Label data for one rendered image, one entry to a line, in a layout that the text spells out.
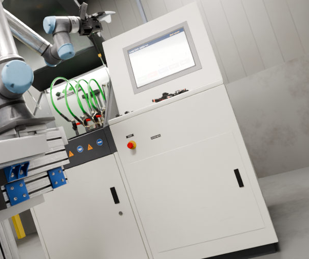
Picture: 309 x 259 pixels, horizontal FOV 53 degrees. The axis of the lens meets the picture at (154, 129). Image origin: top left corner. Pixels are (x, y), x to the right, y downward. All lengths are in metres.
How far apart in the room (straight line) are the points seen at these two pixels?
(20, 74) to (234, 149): 1.10
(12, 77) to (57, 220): 1.09
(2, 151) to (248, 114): 2.84
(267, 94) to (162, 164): 2.01
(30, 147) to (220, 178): 1.00
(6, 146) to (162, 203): 0.98
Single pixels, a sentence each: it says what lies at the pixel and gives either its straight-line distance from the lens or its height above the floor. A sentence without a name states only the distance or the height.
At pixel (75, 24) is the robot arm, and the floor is 1.42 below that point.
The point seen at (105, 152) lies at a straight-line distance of 1.88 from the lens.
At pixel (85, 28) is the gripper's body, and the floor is 1.41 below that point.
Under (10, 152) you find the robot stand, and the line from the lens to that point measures 1.18.
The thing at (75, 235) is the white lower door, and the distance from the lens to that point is 2.11.
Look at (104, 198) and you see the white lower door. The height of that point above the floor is 0.55.
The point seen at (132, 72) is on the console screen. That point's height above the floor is 1.26.
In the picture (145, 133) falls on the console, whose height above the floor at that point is 0.84.
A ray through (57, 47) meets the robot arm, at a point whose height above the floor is 1.33.
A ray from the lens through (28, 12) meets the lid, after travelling 2.23.
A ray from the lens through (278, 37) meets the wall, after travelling 3.60.
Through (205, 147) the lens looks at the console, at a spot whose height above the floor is 0.66.
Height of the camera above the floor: 0.80
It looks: 1 degrees up
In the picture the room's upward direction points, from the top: 19 degrees counter-clockwise
